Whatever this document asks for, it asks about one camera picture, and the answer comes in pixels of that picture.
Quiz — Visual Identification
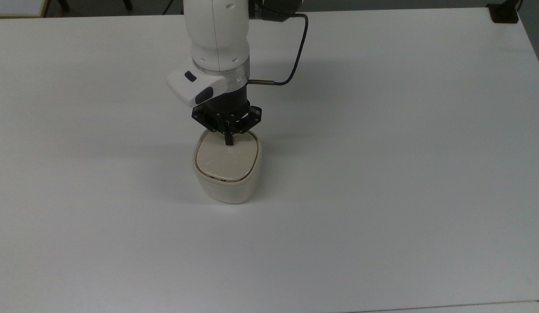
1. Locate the black table clamp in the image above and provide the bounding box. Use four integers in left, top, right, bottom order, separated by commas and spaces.
486, 0, 523, 24

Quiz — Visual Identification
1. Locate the dark gripper cable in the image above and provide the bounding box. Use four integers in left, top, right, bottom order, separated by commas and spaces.
248, 13, 309, 87

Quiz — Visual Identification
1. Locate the cream plastic trash bin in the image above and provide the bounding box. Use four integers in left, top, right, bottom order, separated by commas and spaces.
191, 129, 263, 205

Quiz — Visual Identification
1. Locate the white board with wooden edge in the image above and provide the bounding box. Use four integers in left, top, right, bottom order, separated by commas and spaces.
0, 0, 50, 19

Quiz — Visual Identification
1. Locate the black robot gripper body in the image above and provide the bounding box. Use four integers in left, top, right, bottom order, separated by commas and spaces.
191, 85, 263, 134

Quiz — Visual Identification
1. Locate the cream trash bin lid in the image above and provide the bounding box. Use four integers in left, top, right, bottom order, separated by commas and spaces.
196, 132, 258, 182

